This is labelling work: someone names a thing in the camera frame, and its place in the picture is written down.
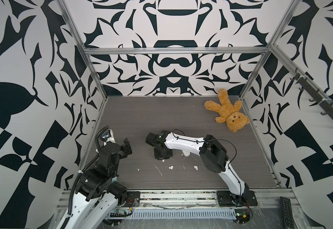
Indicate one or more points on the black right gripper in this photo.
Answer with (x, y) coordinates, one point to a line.
(168, 155)

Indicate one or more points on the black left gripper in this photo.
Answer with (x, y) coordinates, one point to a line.
(121, 151)

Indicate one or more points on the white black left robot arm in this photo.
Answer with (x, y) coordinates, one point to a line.
(96, 192)

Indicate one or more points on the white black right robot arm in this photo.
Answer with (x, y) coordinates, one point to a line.
(212, 153)

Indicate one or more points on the green circuit board left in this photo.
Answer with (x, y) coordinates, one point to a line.
(120, 212)

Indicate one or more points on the green circuit board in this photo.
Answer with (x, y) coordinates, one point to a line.
(242, 216)
(120, 212)

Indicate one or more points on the brown teddy bear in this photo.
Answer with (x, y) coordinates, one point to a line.
(228, 112)

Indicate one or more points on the green circuit board right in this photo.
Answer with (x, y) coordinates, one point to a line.
(242, 216)

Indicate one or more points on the black remote control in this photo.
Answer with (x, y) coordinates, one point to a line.
(288, 221)

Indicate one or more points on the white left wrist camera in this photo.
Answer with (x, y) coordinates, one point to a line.
(107, 137)

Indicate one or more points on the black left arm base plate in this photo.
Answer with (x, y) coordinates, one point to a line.
(133, 197)

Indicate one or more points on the aluminium mounting rail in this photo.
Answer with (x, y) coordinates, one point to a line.
(208, 198)

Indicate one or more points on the white slotted cable duct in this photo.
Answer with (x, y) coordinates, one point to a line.
(229, 214)

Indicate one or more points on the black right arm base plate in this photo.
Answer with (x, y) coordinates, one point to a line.
(227, 199)

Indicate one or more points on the black wall hook rack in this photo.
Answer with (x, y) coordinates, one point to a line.
(318, 96)

